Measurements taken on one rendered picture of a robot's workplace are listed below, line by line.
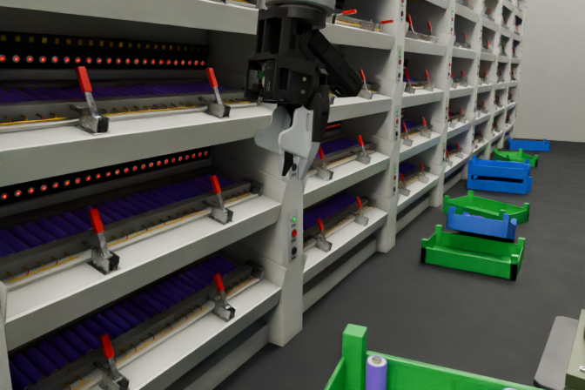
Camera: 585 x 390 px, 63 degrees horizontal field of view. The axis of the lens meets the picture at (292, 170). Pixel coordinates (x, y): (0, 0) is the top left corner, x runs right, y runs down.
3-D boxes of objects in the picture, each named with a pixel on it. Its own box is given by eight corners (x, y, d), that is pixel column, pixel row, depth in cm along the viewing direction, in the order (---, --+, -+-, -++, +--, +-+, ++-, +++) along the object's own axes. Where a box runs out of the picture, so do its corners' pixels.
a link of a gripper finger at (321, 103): (295, 143, 63) (296, 77, 63) (305, 144, 64) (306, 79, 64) (318, 140, 59) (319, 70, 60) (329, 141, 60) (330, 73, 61)
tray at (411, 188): (436, 184, 230) (446, 158, 225) (393, 217, 179) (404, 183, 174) (397, 170, 239) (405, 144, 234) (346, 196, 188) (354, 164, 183)
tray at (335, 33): (391, 50, 159) (400, 20, 156) (299, 39, 108) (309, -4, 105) (338, 35, 168) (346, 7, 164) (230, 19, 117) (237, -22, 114)
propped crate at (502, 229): (460, 231, 196) (463, 211, 197) (514, 239, 186) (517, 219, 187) (445, 228, 170) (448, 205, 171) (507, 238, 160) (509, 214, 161)
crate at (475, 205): (528, 221, 209) (530, 203, 208) (501, 229, 198) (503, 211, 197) (469, 205, 234) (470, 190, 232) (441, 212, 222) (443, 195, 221)
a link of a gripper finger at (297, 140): (269, 179, 60) (270, 106, 61) (306, 180, 64) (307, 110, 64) (284, 179, 58) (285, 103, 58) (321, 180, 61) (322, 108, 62)
